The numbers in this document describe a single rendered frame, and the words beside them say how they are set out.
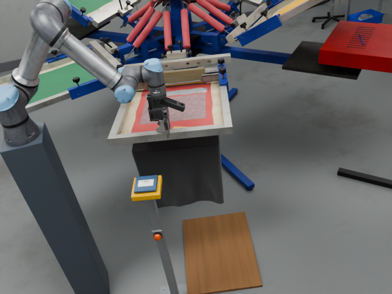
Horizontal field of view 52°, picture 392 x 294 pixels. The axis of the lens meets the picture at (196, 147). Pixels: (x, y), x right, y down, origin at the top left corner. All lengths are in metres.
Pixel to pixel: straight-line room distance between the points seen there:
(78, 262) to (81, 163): 1.47
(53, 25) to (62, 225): 1.04
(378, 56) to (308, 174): 1.17
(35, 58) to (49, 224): 0.84
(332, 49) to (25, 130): 1.71
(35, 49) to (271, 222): 1.88
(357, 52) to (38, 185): 1.83
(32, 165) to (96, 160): 1.79
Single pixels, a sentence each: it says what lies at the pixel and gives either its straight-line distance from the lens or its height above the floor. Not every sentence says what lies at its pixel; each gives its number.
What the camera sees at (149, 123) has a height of 1.05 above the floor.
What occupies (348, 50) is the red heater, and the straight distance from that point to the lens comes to 2.51.
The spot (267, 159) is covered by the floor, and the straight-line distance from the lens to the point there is 3.37.
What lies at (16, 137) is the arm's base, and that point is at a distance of 1.89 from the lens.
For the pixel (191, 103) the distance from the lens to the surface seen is 2.19.
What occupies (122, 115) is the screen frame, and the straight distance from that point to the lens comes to 2.11.
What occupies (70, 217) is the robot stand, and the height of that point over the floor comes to 0.73.
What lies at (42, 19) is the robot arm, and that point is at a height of 1.71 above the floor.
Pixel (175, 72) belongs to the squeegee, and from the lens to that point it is 2.37.
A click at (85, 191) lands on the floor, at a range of 3.40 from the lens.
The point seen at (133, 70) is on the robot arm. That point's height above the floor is 1.42.
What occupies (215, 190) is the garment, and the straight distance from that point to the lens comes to 2.22.
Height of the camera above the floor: 2.17
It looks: 38 degrees down
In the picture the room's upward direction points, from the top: 8 degrees counter-clockwise
